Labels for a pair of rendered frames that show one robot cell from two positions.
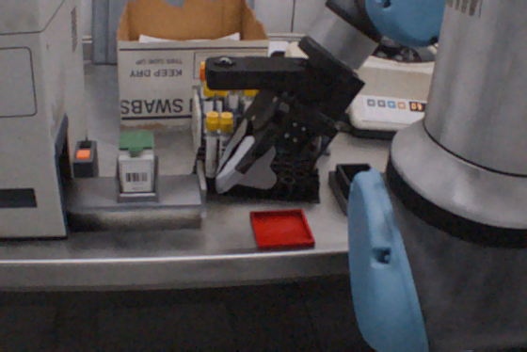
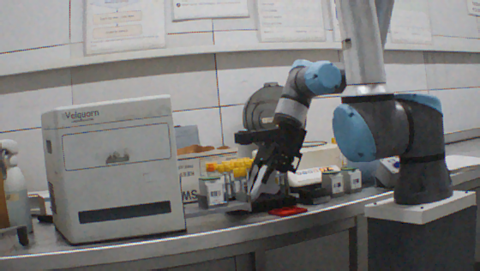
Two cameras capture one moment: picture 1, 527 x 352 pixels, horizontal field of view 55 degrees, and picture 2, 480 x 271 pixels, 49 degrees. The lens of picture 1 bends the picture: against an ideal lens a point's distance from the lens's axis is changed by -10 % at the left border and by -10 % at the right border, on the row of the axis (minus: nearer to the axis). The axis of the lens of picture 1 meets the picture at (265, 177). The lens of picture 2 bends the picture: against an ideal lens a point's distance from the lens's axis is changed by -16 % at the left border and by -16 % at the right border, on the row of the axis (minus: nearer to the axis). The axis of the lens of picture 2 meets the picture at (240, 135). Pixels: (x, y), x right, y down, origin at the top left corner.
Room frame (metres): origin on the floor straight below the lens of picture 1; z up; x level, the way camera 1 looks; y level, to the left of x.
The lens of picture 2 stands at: (-0.81, 0.41, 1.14)
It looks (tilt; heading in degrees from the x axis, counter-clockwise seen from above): 3 degrees down; 346
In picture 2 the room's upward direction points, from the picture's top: 5 degrees counter-clockwise
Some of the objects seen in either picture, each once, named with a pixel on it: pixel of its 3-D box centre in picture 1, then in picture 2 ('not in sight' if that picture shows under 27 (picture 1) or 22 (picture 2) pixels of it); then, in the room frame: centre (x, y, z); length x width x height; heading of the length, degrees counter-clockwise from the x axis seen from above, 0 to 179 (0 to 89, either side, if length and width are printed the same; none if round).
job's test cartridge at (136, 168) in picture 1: (136, 167); (211, 193); (0.55, 0.15, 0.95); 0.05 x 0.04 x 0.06; 13
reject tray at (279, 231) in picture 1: (281, 228); (287, 211); (0.55, -0.02, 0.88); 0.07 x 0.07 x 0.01; 13
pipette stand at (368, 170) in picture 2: not in sight; (364, 168); (0.74, -0.33, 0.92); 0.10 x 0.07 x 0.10; 97
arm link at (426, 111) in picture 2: not in sight; (417, 123); (0.28, -0.26, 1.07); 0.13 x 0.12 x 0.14; 94
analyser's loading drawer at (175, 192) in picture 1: (119, 186); (203, 205); (0.54, 0.17, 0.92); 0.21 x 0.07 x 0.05; 103
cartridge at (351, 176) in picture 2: not in sight; (351, 180); (0.68, -0.26, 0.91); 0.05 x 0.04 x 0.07; 13
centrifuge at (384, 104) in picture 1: (387, 75); (299, 165); (0.97, -0.21, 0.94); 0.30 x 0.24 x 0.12; 4
